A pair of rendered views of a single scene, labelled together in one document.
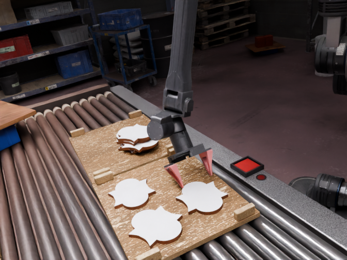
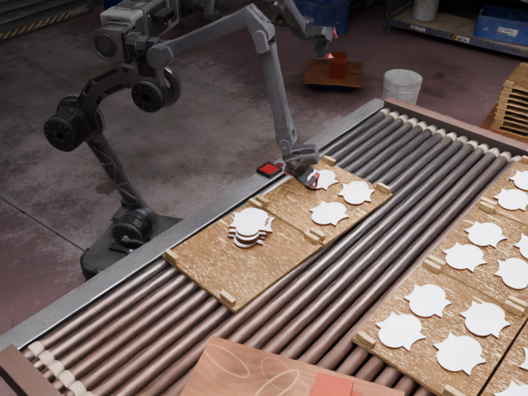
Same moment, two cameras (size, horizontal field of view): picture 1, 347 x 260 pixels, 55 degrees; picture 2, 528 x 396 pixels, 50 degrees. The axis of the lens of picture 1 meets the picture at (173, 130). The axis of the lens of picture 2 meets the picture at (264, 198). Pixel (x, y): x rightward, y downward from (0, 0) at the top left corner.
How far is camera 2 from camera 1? 2.37 m
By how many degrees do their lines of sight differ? 91
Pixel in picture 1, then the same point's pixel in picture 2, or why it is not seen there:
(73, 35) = not seen: outside the picture
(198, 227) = (347, 178)
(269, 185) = not seen: hidden behind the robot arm
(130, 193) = (331, 212)
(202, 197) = (322, 177)
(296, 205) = not seen: hidden behind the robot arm
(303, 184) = (97, 259)
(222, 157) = (254, 184)
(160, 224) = (356, 190)
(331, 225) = (318, 141)
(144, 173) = (297, 216)
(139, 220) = (357, 199)
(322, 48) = (160, 88)
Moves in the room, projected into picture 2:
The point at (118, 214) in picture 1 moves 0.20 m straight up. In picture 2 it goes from (353, 214) to (359, 169)
